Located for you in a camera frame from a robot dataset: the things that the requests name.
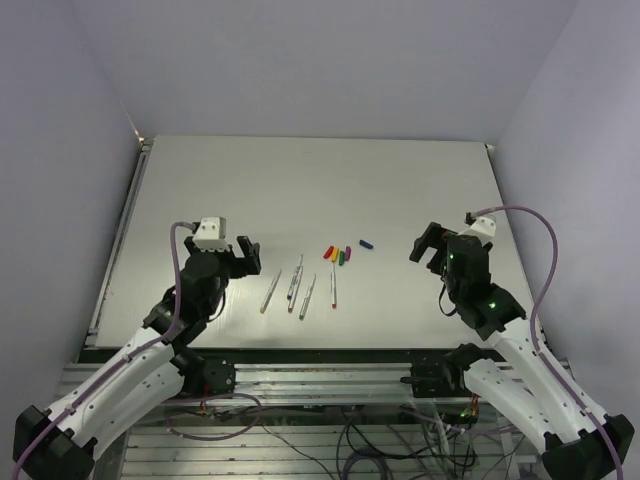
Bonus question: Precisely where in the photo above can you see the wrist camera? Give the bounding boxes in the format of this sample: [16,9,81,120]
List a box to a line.
[462,212,497,246]
[193,216,229,252]

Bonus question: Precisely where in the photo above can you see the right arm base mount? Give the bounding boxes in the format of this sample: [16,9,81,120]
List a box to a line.
[400,343,486,398]

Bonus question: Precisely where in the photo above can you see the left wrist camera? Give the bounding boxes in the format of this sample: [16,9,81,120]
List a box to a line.
[193,216,229,252]

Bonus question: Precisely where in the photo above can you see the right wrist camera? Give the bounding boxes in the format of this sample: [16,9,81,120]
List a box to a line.
[462,212,497,246]

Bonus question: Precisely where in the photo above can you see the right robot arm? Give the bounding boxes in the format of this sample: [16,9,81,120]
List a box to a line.
[409,216,635,479]

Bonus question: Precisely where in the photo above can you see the loose cables under table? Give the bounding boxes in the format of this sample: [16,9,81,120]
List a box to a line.
[164,392,541,480]

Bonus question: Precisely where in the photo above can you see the blue pen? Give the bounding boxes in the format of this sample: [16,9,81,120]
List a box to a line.
[286,254,304,300]

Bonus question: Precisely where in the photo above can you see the red pen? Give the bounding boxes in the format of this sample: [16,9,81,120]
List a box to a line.
[330,263,337,309]

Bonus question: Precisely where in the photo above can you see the green pen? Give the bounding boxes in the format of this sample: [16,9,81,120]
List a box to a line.
[298,274,317,321]

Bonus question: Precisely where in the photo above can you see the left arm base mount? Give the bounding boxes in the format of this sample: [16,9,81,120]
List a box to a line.
[171,349,236,398]

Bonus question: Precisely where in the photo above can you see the aluminium frame rail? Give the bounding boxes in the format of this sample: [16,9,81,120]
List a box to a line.
[54,362,571,401]

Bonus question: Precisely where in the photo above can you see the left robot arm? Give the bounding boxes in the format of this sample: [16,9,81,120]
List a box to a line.
[12,236,261,479]

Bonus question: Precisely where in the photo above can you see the yellow pen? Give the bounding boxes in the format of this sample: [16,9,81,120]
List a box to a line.
[259,270,282,314]

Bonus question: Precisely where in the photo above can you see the purple pen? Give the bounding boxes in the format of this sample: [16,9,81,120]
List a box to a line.
[287,269,303,313]

